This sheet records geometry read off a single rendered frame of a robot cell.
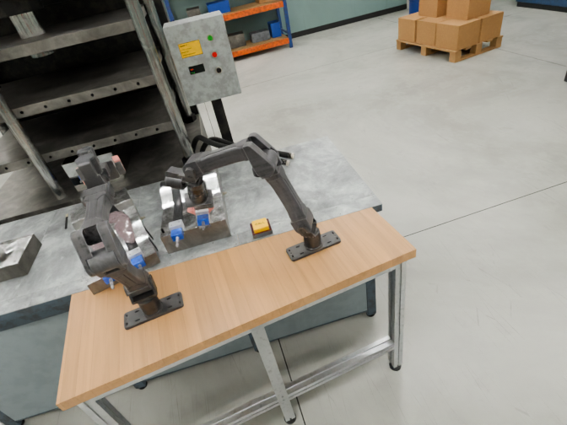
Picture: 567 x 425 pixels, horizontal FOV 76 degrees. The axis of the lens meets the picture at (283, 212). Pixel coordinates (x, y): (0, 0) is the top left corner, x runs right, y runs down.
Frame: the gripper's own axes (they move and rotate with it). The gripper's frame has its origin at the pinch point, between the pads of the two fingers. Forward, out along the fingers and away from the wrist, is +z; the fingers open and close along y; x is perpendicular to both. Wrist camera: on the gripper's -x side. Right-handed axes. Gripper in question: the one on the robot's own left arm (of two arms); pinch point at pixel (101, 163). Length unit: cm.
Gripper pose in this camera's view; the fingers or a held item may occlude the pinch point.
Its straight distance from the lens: 145.4
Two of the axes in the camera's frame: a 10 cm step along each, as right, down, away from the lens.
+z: -3.5, -5.1, 7.9
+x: 1.8, 7.9, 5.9
